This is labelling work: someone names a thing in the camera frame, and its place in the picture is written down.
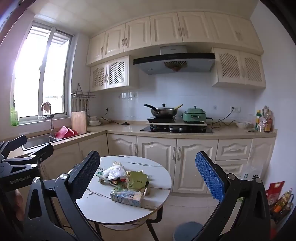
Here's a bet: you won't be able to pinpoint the yellow oil bottle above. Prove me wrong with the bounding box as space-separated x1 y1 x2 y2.
270 188 294 214

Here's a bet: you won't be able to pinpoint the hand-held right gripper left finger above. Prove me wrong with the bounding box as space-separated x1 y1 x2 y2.
22 151 104 241

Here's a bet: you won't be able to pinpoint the cream upper wall cabinets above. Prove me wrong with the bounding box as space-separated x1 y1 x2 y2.
86 11 264 67

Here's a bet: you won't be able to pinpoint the green packet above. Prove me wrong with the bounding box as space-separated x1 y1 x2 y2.
127 170 149 189

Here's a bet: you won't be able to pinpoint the white plastic bag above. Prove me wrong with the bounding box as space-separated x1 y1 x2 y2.
102 162 127 181

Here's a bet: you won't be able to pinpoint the blue green drink carton pack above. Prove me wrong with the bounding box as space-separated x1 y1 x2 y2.
109 188 145 208

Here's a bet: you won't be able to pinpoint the stack of white bowls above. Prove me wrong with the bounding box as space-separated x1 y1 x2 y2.
88 115 102 127

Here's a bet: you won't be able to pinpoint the black gas stove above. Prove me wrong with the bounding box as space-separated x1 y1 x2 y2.
140 124 213 134

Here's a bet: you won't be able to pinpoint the white bag with green print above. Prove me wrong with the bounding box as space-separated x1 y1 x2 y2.
242 160 264 181

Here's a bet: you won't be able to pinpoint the sliding glass window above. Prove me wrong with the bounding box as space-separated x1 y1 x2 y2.
10 21 74 126

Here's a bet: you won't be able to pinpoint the green dish soap bottle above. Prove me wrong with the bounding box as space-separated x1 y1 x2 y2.
10 107 20 127

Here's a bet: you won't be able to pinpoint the black wok with handle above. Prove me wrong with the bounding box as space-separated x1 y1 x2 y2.
143 103 178 118

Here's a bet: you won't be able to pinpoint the steel sink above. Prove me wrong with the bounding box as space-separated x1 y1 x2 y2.
22 134 60 151

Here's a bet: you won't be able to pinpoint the black power cable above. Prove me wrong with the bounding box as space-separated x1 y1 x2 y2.
206 108 234 129
100 108 124 124

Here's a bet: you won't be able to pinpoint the round white marble table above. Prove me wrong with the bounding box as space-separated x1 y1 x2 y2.
75 155 173 241

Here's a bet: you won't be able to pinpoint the black induction cooker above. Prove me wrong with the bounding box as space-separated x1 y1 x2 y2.
147 116 176 123

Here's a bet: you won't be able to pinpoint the lattice door cabinet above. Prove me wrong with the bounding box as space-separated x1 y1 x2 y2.
90 56 139 92
210 47 266 90

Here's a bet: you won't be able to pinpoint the red orange snack wrapper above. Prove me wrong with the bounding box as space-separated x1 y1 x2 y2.
108 177 127 186

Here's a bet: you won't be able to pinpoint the steel kitchen faucet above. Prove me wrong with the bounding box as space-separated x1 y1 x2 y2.
40 102 56 138

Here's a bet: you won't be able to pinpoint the wooden cutting board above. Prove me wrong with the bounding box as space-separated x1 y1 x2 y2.
71 111 88 135

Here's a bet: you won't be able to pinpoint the red bag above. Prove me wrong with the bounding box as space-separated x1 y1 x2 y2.
265 181 285 202

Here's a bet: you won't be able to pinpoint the cream base cabinets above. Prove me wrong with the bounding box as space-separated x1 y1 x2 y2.
38 128 277 194

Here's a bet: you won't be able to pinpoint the red plastic basin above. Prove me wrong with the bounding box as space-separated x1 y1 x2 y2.
55 126 78 139

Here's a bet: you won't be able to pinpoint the grey trash bin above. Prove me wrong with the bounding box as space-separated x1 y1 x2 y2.
172 222 204 241

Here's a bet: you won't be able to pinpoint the black range hood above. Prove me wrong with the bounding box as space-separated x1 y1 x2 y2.
133 45 216 75

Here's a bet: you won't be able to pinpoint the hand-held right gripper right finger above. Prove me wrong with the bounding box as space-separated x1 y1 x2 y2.
195 151 271 241

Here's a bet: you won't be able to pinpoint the green electric pot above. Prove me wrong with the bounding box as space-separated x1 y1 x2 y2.
181 106 208 123

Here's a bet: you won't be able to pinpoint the colourful packages on counter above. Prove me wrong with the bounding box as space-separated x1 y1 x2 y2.
255 105 274 133

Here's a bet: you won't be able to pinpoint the wall utensil rack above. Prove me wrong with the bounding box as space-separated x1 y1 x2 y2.
70 83 96 112

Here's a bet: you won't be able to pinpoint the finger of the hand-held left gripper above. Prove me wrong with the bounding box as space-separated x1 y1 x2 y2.
0 135 28 159
0 144 54 165

